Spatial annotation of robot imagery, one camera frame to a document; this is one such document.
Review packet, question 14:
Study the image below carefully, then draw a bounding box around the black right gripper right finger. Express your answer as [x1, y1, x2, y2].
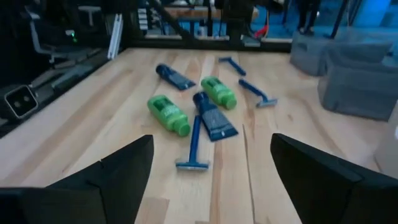
[269, 133, 398, 224]

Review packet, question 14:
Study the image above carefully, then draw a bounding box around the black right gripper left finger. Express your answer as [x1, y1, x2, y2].
[0, 134, 155, 224]

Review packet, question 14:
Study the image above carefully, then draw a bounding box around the green travel bottle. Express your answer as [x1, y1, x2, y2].
[146, 95, 191, 138]
[200, 76, 238, 111]

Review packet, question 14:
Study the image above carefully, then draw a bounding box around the blue disposable razor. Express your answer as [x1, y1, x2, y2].
[238, 78, 279, 109]
[217, 56, 247, 77]
[175, 114, 211, 171]

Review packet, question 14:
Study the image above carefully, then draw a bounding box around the dark blue toiletry tube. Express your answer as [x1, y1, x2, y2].
[155, 63, 197, 91]
[192, 91, 239, 142]

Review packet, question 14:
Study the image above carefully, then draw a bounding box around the grey plastic bin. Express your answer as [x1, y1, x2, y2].
[317, 42, 398, 122]
[289, 30, 335, 77]

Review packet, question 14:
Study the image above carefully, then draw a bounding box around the red object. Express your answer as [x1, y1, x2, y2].
[253, 24, 269, 39]

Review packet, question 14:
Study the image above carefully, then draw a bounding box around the wooden table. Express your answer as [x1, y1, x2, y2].
[164, 6, 259, 21]

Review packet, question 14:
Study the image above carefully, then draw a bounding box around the table-level camera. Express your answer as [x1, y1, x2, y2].
[4, 84, 39, 119]

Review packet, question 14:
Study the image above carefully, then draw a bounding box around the white frame bracket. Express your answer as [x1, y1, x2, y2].
[107, 13, 124, 60]

